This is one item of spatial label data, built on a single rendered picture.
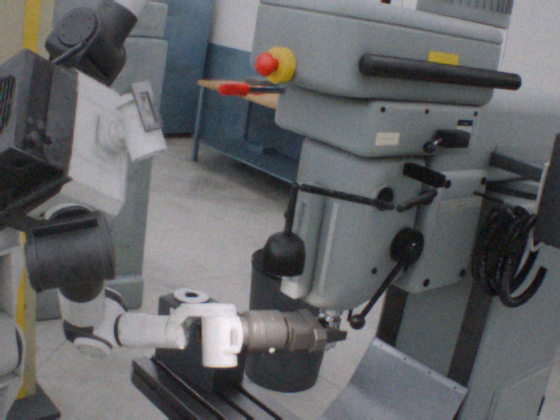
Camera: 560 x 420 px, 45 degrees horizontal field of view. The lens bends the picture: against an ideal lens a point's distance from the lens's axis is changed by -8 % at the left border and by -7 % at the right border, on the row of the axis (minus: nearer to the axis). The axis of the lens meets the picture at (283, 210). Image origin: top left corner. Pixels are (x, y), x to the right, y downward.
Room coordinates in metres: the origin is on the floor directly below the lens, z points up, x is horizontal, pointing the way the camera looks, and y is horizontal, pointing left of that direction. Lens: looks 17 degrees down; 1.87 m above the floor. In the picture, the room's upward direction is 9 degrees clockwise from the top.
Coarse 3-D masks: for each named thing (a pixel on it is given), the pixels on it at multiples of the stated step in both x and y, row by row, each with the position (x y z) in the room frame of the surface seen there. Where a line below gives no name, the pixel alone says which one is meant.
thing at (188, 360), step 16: (192, 288) 1.76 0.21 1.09; (160, 304) 1.67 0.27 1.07; (176, 304) 1.65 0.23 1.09; (192, 336) 1.60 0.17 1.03; (160, 352) 1.66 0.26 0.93; (176, 352) 1.63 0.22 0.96; (192, 352) 1.59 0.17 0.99; (240, 352) 1.62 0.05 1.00; (176, 368) 1.62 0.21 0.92; (192, 368) 1.59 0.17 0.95; (208, 368) 1.56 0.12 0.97; (224, 368) 1.58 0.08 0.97; (240, 368) 1.63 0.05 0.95; (208, 384) 1.55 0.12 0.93; (224, 384) 1.58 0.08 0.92
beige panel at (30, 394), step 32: (0, 0) 2.50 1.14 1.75; (32, 0) 2.58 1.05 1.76; (0, 32) 2.50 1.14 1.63; (32, 32) 2.59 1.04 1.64; (0, 64) 2.51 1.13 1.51; (32, 288) 2.63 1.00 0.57; (32, 320) 2.63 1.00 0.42; (32, 352) 2.63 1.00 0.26; (32, 384) 2.63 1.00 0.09; (32, 416) 2.48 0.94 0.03
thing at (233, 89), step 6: (222, 84) 1.22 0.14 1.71; (228, 84) 1.23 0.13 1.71; (234, 84) 1.24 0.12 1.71; (240, 84) 1.24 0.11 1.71; (246, 84) 1.25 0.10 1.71; (222, 90) 1.22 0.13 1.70; (228, 90) 1.22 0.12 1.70; (234, 90) 1.23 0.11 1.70; (240, 90) 1.24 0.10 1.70; (246, 90) 1.25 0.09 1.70; (252, 90) 1.26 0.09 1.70; (258, 90) 1.27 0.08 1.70; (264, 90) 1.28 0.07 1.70; (270, 90) 1.29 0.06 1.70; (276, 90) 1.30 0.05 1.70; (282, 90) 1.31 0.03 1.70
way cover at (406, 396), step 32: (384, 352) 1.65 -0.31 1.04; (352, 384) 1.64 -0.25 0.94; (384, 384) 1.59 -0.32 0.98; (416, 384) 1.55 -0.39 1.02; (448, 384) 1.50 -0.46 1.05; (320, 416) 1.60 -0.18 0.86; (352, 416) 1.56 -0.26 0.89; (384, 416) 1.53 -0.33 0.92; (416, 416) 1.49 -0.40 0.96; (448, 416) 1.45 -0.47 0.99
